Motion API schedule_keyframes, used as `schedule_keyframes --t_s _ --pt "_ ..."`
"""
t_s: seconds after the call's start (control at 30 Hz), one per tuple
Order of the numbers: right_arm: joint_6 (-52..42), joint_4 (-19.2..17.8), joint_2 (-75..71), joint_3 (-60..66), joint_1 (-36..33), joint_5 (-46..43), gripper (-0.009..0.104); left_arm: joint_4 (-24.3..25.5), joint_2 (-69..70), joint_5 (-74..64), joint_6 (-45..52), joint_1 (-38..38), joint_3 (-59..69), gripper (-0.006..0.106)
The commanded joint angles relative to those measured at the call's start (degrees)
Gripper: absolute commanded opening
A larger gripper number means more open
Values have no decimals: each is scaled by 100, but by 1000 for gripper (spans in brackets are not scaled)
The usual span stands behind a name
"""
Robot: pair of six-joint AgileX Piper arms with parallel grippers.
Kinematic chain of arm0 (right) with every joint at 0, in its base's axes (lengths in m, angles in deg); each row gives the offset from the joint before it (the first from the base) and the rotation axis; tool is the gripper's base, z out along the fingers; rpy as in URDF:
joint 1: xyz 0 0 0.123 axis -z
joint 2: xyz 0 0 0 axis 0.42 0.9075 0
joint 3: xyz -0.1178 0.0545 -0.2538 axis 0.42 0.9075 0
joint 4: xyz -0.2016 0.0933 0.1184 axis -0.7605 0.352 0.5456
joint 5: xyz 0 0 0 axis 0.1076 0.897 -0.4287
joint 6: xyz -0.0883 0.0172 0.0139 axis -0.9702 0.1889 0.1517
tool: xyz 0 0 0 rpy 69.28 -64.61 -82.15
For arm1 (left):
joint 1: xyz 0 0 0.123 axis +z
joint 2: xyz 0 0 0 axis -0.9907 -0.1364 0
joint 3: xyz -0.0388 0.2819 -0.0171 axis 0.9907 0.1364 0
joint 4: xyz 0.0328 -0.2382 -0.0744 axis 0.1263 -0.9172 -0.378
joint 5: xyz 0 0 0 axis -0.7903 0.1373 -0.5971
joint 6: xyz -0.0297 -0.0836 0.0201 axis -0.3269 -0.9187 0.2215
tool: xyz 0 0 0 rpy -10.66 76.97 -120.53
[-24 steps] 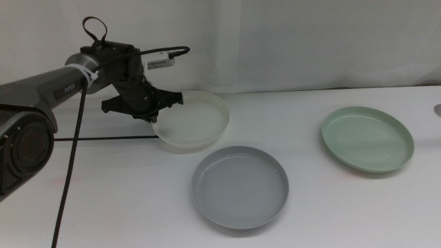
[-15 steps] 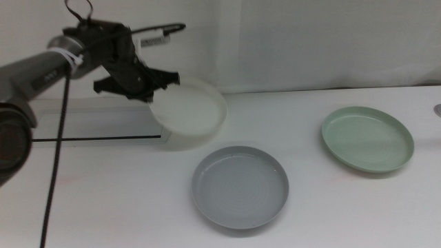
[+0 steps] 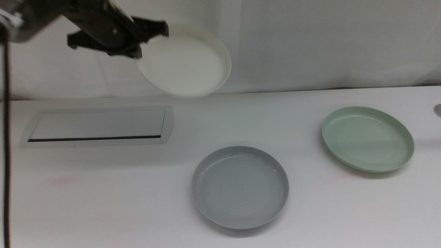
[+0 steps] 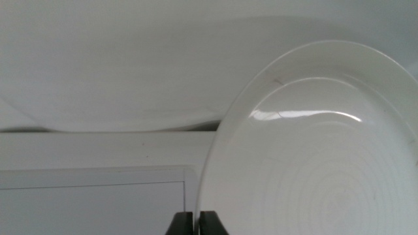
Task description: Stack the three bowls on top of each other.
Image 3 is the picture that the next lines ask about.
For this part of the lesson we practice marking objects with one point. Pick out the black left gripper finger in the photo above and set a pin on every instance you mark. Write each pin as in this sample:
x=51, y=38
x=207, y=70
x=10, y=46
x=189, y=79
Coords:
x=153, y=29
x=129, y=51

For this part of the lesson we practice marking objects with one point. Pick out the cream shallow plastic bowl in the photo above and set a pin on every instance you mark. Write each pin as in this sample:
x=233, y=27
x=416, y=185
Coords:
x=186, y=65

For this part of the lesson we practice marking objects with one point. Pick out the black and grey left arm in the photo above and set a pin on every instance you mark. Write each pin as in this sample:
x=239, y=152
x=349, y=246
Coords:
x=34, y=17

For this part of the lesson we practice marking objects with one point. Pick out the white zip tie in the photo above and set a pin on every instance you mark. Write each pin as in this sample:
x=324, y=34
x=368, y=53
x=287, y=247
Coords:
x=13, y=20

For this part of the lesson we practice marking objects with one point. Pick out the white curtain backdrop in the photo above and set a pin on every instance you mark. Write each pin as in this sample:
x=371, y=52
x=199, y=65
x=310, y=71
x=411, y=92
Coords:
x=310, y=41

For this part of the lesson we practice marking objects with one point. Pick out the grey shallow plastic bowl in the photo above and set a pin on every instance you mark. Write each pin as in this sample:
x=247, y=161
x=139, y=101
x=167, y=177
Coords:
x=241, y=187

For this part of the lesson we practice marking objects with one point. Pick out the green shallow plastic bowl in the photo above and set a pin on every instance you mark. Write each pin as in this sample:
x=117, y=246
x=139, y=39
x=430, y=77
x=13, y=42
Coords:
x=368, y=137

